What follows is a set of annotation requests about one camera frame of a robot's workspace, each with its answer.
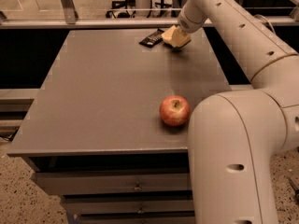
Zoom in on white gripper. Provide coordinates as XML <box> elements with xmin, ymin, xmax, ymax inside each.
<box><xmin>170</xmin><ymin>3</ymin><xmax>207</xmax><ymax>49</ymax></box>

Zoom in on yellow sponge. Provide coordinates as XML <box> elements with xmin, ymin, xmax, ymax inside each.
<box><xmin>162</xmin><ymin>25</ymin><xmax>177</xmax><ymax>45</ymax></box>

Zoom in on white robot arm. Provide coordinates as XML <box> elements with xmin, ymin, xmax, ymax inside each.
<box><xmin>178</xmin><ymin>0</ymin><xmax>299</xmax><ymax>224</ymax></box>

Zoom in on black rxbar chocolate bar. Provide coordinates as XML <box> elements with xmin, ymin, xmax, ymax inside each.
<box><xmin>139</xmin><ymin>29</ymin><xmax>164</xmax><ymax>48</ymax></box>

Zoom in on office chair base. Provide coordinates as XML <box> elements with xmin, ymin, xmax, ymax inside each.
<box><xmin>106</xmin><ymin>0</ymin><xmax>135</xmax><ymax>18</ymax></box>

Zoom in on red apple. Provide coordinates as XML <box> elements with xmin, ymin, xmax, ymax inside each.
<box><xmin>159</xmin><ymin>95</ymin><xmax>190</xmax><ymax>127</ymax></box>

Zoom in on grey drawer cabinet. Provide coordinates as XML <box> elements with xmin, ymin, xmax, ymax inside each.
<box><xmin>7</xmin><ymin>27</ymin><xmax>233</xmax><ymax>224</ymax></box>

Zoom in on bottom drawer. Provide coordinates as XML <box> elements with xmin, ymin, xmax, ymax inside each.
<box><xmin>78</xmin><ymin>211</ymin><xmax>195</xmax><ymax>224</ymax></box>

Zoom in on drawer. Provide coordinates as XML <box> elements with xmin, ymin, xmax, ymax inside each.
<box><xmin>78</xmin><ymin>211</ymin><xmax>195</xmax><ymax>224</ymax></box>
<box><xmin>31</xmin><ymin>169</ymin><xmax>192</xmax><ymax>195</ymax></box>
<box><xmin>62</xmin><ymin>192</ymin><xmax>194</xmax><ymax>215</ymax></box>

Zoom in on top drawer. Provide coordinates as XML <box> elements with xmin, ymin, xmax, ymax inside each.
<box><xmin>31</xmin><ymin>169</ymin><xmax>192</xmax><ymax>195</ymax></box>

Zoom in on middle drawer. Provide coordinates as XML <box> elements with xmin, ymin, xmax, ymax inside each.
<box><xmin>62</xmin><ymin>192</ymin><xmax>194</xmax><ymax>215</ymax></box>

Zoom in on white cable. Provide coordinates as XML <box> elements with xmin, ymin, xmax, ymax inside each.
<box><xmin>253</xmin><ymin>14</ymin><xmax>277</xmax><ymax>35</ymax></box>

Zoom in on metal railing frame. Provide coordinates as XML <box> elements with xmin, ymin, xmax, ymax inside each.
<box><xmin>0</xmin><ymin>0</ymin><xmax>299</xmax><ymax>30</ymax></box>

